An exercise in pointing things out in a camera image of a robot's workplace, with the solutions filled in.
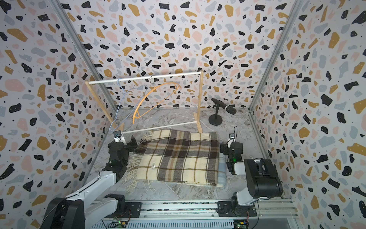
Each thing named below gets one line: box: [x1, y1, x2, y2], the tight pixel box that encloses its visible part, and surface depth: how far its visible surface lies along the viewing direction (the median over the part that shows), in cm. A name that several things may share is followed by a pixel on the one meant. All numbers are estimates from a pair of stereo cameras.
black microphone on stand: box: [208, 97, 237, 126], surface depth 108 cm
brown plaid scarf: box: [122, 129, 220, 192], surface depth 92 cm
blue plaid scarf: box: [216, 152, 227, 189], surface depth 89 cm
